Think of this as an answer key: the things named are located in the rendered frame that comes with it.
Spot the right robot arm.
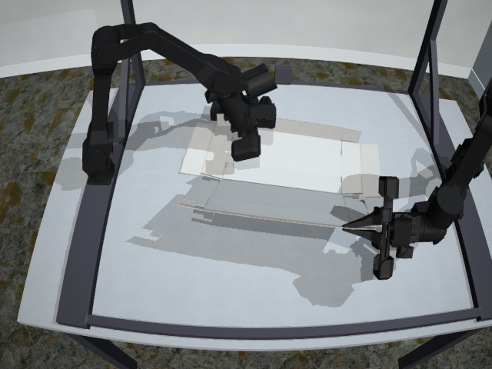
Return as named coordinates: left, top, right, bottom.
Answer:
left=82, top=22, right=278, bottom=185

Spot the white cardboard blank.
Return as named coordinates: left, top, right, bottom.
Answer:
left=178, top=114, right=381, bottom=228

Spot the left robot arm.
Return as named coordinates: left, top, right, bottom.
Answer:
left=391, top=78, right=492, bottom=258

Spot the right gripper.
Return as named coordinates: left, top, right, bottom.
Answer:
left=224, top=95, right=261, bottom=162

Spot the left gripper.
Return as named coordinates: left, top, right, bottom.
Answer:
left=342, top=176, right=424, bottom=280

